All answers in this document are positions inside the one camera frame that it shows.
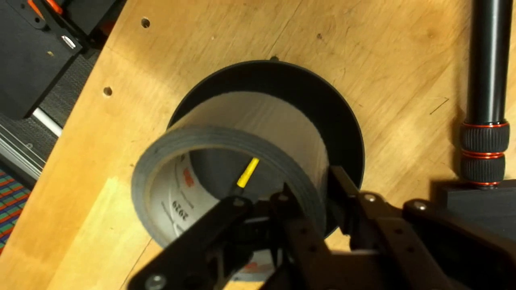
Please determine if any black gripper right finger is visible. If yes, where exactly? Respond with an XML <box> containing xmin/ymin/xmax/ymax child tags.
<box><xmin>326</xmin><ymin>164</ymin><xmax>516</xmax><ymax>290</ymax></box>

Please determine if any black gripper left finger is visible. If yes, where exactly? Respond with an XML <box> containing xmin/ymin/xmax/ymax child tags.
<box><xmin>128</xmin><ymin>184</ymin><xmax>336</xmax><ymax>290</ymax></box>

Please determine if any grey masking tape roll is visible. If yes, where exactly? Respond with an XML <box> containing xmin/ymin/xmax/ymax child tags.
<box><xmin>131</xmin><ymin>90</ymin><xmax>333</xmax><ymax>284</ymax></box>

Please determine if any black bowl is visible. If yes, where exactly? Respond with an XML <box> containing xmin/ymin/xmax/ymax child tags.
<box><xmin>166</xmin><ymin>57</ymin><xmax>368</xmax><ymax>239</ymax></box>

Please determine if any small yellow piece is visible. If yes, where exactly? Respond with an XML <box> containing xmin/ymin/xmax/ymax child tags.
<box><xmin>236</xmin><ymin>156</ymin><xmax>262</xmax><ymax>190</ymax></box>

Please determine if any multicoloured patterned backdrop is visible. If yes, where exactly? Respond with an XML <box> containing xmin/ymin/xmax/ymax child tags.
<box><xmin>0</xmin><ymin>164</ymin><xmax>33</xmax><ymax>255</ymax></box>

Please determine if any aluminium frame rail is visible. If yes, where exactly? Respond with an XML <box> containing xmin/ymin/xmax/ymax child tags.
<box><xmin>0</xmin><ymin>105</ymin><xmax>65</xmax><ymax>187</ymax></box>

